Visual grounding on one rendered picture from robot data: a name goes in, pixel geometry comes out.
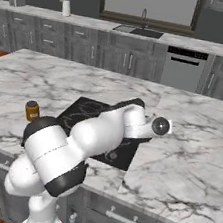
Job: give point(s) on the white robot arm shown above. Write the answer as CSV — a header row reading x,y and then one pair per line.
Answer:
x,y
90,132

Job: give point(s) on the black hob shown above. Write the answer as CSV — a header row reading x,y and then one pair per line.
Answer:
x,y
83,107

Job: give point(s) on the long grey base cupboard run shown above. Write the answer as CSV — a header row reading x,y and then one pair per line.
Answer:
x,y
76,44

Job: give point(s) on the amber jar with black lid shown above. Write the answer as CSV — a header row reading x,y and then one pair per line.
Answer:
x,y
32,112

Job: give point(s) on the silver dishwasher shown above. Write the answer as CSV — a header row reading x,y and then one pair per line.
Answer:
x,y
183,72

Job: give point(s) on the dark sink basin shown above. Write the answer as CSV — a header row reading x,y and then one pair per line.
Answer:
x,y
142,31

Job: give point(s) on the dark curved tap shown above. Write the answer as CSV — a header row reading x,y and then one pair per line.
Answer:
x,y
144,17

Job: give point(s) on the white paper towel roll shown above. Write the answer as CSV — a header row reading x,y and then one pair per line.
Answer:
x,y
66,8

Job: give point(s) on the wide grey drawer front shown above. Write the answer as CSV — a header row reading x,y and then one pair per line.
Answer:
x,y
155,217

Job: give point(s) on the grey toaster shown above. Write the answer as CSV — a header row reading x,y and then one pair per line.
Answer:
x,y
17,0

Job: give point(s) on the window with dark frame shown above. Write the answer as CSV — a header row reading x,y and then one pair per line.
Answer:
x,y
150,3

